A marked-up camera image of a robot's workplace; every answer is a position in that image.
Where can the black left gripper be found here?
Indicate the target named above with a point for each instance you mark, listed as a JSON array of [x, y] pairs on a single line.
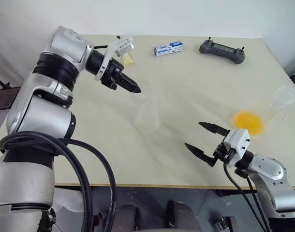
[[111, 70]]

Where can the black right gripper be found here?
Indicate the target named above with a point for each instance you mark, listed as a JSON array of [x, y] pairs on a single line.
[[223, 152]]

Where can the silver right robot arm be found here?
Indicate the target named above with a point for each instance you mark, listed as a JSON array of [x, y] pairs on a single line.
[[273, 183]]

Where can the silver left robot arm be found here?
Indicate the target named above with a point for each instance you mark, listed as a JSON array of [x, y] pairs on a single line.
[[38, 116]]

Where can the small cup of yellowish liquid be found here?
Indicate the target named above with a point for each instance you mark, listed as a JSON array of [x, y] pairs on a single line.
[[128, 58]]

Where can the clear plastic flask bottle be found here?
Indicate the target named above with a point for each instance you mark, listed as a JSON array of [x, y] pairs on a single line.
[[148, 116]]

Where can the clear beaker with orange liquid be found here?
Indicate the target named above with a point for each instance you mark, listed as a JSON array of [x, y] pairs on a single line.
[[256, 118]]

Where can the blue and white box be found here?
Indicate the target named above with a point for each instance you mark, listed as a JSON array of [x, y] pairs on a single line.
[[168, 47]]

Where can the dark grey remote controller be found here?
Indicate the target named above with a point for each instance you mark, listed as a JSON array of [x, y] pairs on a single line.
[[222, 51]]

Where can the white crumpled plastic sheet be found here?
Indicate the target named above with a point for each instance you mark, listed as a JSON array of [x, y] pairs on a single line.
[[67, 200]]

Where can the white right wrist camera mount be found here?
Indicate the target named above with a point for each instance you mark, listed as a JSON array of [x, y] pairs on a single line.
[[238, 142]]

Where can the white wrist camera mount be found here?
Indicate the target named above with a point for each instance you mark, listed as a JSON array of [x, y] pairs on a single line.
[[238, 142], [122, 46]]

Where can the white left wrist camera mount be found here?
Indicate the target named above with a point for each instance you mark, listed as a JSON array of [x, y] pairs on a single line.
[[122, 46]]

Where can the dark brown furniture frame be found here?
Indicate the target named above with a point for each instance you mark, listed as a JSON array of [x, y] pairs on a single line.
[[3, 94]]

